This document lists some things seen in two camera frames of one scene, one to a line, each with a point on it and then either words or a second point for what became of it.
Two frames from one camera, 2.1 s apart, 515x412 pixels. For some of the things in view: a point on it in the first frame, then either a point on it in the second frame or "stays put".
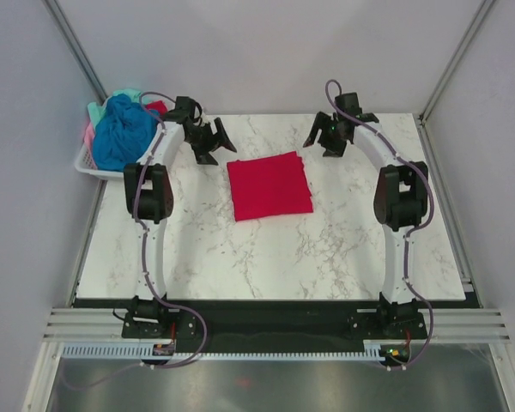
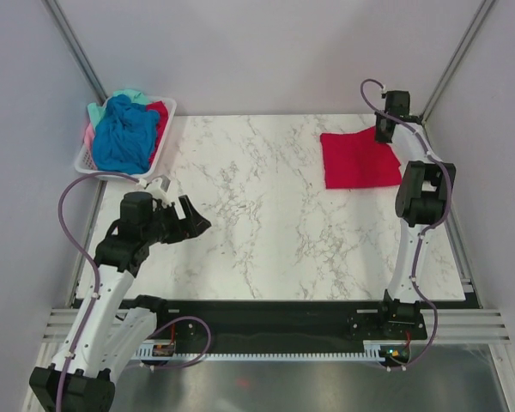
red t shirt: x=268 y=186 -> x=360 y=160
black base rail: x=273 y=326 stays put
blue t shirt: x=123 y=135 stays put
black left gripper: x=219 y=140 -> x=193 y=222
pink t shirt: x=89 y=136 stays put
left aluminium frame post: x=67 y=33 stays put
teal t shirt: x=96 y=111 stays put
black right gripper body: x=338 y=148 -> x=378 y=136
